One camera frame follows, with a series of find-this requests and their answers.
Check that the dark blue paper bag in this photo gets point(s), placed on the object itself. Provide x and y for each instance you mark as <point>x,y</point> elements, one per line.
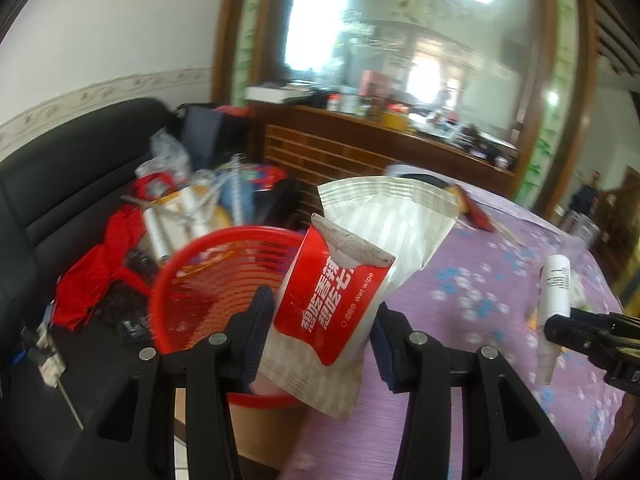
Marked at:
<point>212,134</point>

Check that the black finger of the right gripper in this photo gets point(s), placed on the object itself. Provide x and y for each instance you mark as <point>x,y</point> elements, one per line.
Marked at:
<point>575,332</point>

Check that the cardboard box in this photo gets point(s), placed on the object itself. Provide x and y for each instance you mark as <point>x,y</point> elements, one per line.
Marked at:
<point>266,426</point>

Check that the red plastic basket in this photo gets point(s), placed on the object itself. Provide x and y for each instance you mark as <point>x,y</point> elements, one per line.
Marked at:
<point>224,282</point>

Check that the person's right hand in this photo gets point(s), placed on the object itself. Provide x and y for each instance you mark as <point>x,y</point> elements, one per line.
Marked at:
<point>625,419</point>

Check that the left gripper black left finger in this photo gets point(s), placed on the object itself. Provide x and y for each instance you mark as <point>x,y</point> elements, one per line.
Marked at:
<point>127,404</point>

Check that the red white wet wipe pack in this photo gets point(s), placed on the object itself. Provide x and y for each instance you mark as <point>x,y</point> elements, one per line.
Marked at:
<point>373,234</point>

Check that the white spray bottle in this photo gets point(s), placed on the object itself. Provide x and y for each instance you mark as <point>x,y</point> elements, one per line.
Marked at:
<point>554,299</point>

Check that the black leather sofa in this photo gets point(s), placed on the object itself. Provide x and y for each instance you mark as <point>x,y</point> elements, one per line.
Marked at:
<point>57,193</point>

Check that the purple floral tablecloth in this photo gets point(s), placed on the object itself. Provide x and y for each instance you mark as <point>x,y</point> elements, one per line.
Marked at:
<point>479,288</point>

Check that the red cloth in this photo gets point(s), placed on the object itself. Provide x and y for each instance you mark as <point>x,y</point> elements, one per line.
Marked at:
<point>86,283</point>

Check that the wooden brick counter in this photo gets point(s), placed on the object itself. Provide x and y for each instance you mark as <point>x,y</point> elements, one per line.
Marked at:
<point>314,146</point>

